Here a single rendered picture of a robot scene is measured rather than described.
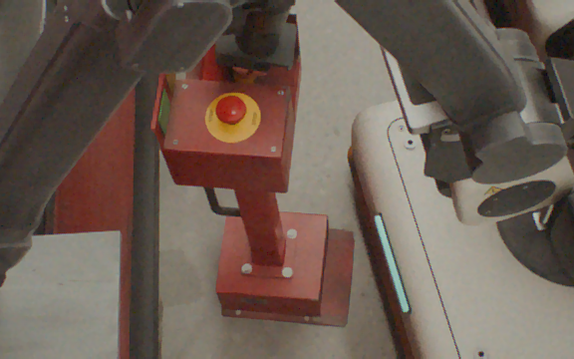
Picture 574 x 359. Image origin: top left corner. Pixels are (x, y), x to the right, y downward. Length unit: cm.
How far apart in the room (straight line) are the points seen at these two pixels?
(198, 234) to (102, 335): 111
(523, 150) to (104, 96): 33
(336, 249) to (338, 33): 51
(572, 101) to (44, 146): 40
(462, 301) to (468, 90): 107
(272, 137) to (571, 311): 69
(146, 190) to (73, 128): 148
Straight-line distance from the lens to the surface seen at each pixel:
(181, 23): 52
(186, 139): 136
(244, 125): 136
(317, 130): 222
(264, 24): 129
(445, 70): 71
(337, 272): 208
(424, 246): 182
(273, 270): 197
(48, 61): 63
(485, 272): 181
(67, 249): 109
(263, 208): 170
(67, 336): 106
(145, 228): 212
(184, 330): 209
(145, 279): 208
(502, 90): 76
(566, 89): 84
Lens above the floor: 199
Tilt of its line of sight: 67 degrees down
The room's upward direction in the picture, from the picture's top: 9 degrees counter-clockwise
